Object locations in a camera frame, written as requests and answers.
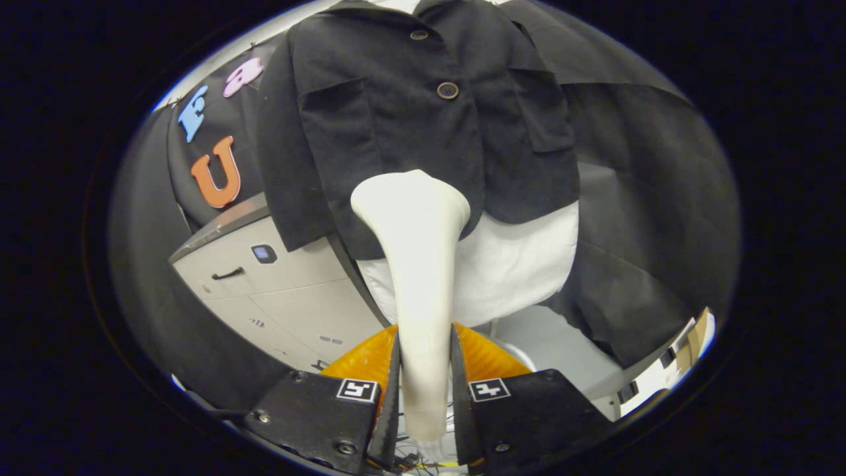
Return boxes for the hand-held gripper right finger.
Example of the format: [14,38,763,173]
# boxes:
[451,323,612,474]

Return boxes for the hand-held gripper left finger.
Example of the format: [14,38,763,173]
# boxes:
[243,325,402,475]

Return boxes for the white garment steamer head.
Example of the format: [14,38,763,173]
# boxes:
[350,170,471,444]

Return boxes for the black jacket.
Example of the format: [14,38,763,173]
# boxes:
[256,0,581,260]

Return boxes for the grey drawer cabinet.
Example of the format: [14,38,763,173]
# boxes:
[169,192,391,374]

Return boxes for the white mannequin torso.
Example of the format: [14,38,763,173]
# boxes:
[357,0,580,328]

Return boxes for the white foam board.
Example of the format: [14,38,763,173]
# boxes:
[618,311,716,418]

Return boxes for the brown cardboard box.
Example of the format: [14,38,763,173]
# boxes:
[684,307,711,371]

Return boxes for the black backdrop cloth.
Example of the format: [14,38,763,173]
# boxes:
[109,0,741,414]

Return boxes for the black floor cables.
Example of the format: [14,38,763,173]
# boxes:
[393,436,463,471]

